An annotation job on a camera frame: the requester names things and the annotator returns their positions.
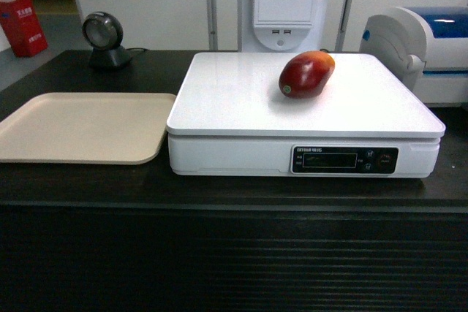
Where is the white receipt printer kiosk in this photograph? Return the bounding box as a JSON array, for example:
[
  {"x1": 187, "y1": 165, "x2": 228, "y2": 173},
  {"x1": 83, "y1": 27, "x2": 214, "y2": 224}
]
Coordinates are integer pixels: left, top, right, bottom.
[{"x1": 238, "y1": 0, "x2": 328, "y2": 53}]

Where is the white blue label printer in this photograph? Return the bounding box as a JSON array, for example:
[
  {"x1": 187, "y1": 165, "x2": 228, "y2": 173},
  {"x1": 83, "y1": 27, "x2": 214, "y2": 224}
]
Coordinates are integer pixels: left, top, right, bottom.
[{"x1": 360, "y1": 6, "x2": 467, "y2": 106}]

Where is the white checkout scale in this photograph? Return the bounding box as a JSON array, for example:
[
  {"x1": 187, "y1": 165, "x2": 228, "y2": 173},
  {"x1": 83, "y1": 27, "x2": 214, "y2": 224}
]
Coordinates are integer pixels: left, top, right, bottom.
[{"x1": 167, "y1": 53, "x2": 445, "y2": 178}]

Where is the red fire extinguisher box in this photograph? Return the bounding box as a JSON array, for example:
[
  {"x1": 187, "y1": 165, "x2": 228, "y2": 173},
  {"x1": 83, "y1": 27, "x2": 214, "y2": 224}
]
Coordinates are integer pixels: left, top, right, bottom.
[{"x1": 1, "y1": 0, "x2": 48, "y2": 58}]

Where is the black checkout counter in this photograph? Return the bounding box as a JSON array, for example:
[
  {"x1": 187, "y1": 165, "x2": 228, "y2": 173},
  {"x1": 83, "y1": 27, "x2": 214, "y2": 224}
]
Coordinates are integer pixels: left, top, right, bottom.
[{"x1": 0, "y1": 48, "x2": 468, "y2": 312}]

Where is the dark red mango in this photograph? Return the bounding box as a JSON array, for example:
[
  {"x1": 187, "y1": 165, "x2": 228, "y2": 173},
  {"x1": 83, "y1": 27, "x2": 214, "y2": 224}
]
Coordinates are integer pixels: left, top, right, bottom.
[{"x1": 279, "y1": 50, "x2": 336, "y2": 99}]

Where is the beige plastic tray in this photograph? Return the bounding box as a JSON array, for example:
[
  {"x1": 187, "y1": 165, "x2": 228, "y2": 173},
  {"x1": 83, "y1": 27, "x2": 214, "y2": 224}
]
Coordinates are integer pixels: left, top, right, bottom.
[{"x1": 1, "y1": 93, "x2": 176, "y2": 164}]

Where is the black barcode scanner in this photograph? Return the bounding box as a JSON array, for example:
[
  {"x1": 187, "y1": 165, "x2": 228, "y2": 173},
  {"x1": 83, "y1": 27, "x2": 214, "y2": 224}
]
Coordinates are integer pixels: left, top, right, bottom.
[{"x1": 82, "y1": 12, "x2": 132, "y2": 71}]

